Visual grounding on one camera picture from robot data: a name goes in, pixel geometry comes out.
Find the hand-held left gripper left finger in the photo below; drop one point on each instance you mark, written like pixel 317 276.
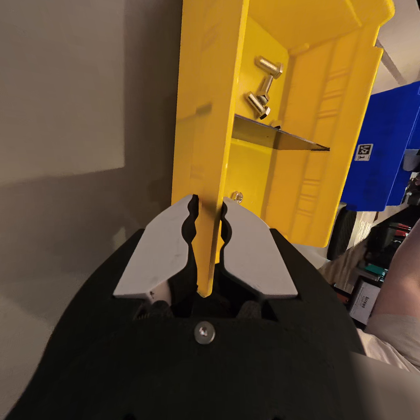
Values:
pixel 154 259

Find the metal bin divider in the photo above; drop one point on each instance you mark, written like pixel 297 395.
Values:
pixel 262 134

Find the black office chair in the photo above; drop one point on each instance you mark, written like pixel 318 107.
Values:
pixel 341 233

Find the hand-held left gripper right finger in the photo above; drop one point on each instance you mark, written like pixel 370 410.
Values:
pixel 259 262

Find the person's right forearm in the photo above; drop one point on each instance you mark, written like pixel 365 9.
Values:
pixel 407 269

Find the yellow plastic bin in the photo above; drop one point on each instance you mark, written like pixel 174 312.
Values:
pixel 203 98

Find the blue plastic bin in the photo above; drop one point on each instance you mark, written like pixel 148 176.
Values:
pixel 380 131

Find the white labelled box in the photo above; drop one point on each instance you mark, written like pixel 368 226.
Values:
pixel 364 302

